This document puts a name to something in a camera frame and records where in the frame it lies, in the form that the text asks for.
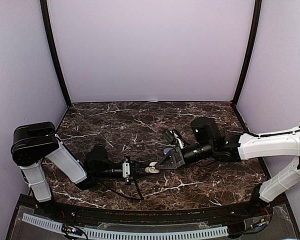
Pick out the right circuit board with wires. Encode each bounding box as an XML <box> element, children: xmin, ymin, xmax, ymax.
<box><xmin>250</xmin><ymin>218</ymin><xmax>269</xmax><ymax>229</ymax></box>

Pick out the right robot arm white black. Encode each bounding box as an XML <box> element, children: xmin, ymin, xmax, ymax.
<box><xmin>154</xmin><ymin>117</ymin><xmax>300</xmax><ymax>217</ymax></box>

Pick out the circuit board with wires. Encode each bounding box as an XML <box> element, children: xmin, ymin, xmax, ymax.
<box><xmin>61</xmin><ymin>223</ymin><xmax>83</xmax><ymax>237</ymax></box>
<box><xmin>250</xmin><ymin>218</ymin><xmax>269</xmax><ymax>229</ymax></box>

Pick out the black frame post right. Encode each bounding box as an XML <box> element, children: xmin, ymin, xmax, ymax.
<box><xmin>231</xmin><ymin>0</ymin><xmax>262</xmax><ymax>108</ymax></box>

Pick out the beige earbud charging case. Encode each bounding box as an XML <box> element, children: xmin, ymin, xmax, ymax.
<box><xmin>144</xmin><ymin>161</ymin><xmax>160</xmax><ymax>174</ymax></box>

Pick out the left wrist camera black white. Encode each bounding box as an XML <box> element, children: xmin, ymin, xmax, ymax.
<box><xmin>122</xmin><ymin>156</ymin><xmax>131</xmax><ymax>179</ymax></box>

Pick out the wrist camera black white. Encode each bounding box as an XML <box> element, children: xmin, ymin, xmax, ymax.
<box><xmin>122</xmin><ymin>156</ymin><xmax>131</xmax><ymax>179</ymax></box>
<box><xmin>162</xmin><ymin>129</ymin><xmax>189</xmax><ymax>149</ymax></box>

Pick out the grey slotted cable duct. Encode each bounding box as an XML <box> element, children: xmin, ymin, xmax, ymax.
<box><xmin>21</xmin><ymin>213</ymin><xmax>229</xmax><ymax>240</ymax></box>

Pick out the black front table rail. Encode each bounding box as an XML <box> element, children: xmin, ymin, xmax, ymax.
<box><xmin>47</xmin><ymin>202</ymin><xmax>252</xmax><ymax>225</ymax></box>

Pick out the left circuit board with wires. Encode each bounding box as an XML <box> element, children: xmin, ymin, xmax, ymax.
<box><xmin>61</xmin><ymin>223</ymin><xmax>83</xmax><ymax>237</ymax></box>

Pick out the black frame post left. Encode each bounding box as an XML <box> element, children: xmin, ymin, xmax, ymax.
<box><xmin>39</xmin><ymin>0</ymin><xmax>72</xmax><ymax>108</ymax></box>

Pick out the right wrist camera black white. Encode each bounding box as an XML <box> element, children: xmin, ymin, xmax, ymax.
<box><xmin>162</xmin><ymin>129</ymin><xmax>189</xmax><ymax>149</ymax></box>

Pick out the black frame post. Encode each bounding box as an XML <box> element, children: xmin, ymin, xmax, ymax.
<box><xmin>39</xmin><ymin>0</ymin><xmax>72</xmax><ymax>108</ymax></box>
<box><xmin>231</xmin><ymin>0</ymin><xmax>262</xmax><ymax>108</ymax></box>

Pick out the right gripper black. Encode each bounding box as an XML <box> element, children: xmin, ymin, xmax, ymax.
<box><xmin>155</xmin><ymin>140</ymin><xmax>215</xmax><ymax>171</ymax></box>

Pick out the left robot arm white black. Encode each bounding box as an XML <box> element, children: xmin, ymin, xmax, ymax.
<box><xmin>10</xmin><ymin>121</ymin><xmax>150</xmax><ymax>218</ymax></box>

